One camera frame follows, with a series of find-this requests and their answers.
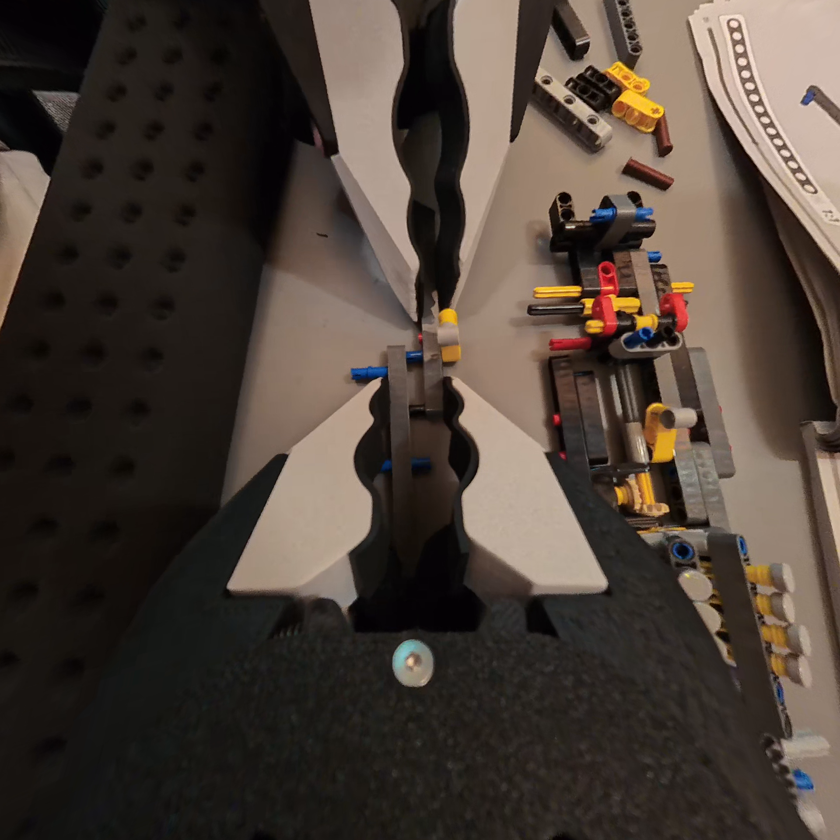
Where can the black lego beam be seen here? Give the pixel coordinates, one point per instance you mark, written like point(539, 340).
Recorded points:
point(571, 29)

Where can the black lego connector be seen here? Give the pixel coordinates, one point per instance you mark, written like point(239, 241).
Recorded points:
point(590, 85)

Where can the dark grey short lego beam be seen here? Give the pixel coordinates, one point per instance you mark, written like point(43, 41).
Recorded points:
point(623, 33)

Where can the brown lego pin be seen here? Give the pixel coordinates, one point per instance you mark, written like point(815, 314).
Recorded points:
point(665, 134)
point(648, 173)

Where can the blue lego pin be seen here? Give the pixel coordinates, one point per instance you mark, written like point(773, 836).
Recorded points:
point(420, 464)
point(367, 373)

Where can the partly built lego chassis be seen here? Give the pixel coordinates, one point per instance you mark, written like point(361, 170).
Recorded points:
point(643, 407)

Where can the yellow lego connector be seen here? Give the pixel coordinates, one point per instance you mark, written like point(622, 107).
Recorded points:
point(636, 105)

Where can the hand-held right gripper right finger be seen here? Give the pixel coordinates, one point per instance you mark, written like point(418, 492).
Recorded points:
point(531, 518)

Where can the open instruction booklet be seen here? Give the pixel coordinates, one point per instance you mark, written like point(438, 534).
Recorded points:
point(754, 98)

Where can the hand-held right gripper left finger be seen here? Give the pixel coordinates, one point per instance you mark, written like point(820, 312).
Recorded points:
point(302, 518)

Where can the light grey lego beam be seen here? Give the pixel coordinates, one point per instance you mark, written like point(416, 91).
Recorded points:
point(571, 108)

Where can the black dimpled mat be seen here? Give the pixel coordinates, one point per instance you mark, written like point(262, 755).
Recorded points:
point(131, 328)

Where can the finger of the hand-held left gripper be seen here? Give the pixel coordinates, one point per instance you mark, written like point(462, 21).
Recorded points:
point(489, 98)
point(361, 98)

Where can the long dark grey lego beam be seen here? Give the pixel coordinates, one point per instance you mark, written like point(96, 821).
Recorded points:
point(399, 420)

